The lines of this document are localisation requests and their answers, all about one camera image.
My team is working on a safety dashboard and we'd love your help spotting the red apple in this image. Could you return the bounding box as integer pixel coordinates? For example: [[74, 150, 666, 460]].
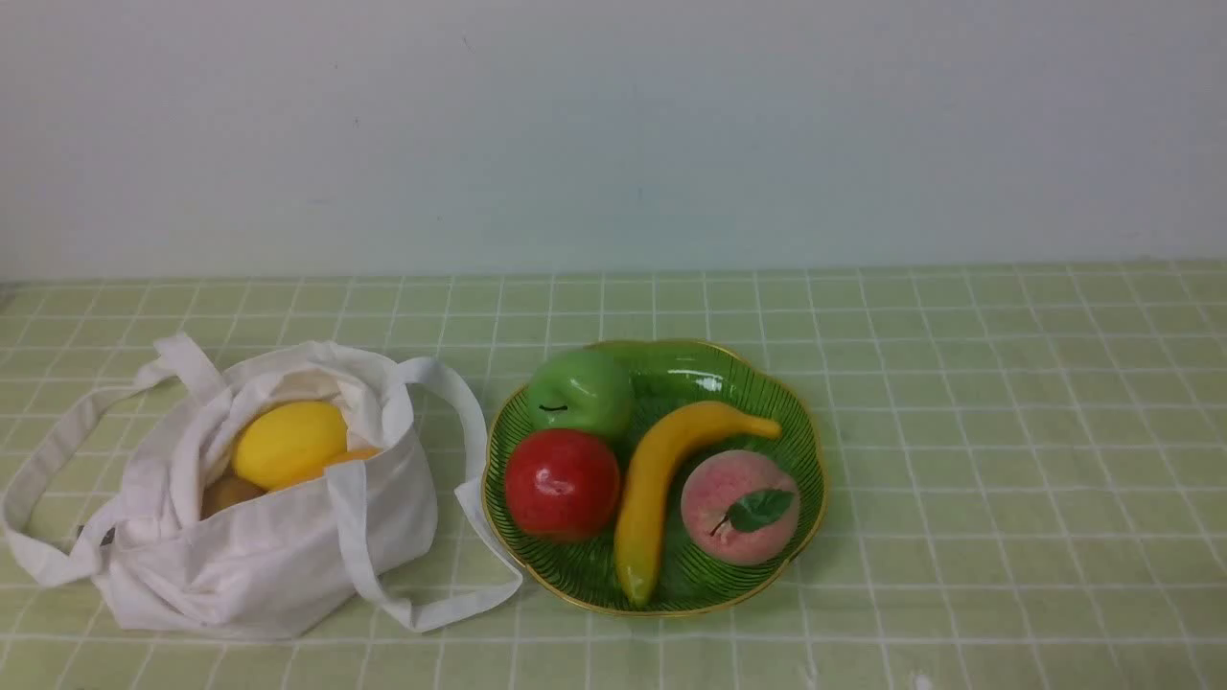
[[504, 428, 621, 544]]

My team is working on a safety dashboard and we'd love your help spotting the green apple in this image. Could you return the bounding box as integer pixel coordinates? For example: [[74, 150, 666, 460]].
[[524, 349, 636, 440]]

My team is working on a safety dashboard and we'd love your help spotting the pink peach with leaf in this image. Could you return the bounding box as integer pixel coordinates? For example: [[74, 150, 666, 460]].
[[681, 451, 800, 566]]

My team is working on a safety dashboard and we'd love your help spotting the yellow lemon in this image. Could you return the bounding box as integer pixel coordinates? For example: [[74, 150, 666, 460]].
[[231, 401, 348, 491]]

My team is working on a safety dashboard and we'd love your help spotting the white cloth tote bag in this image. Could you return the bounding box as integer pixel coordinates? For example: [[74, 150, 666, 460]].
[[2, 333, 524, 638]]

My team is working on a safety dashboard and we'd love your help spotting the yellow banana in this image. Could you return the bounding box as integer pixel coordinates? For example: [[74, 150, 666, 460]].
[[614, 401, 783, 608]]

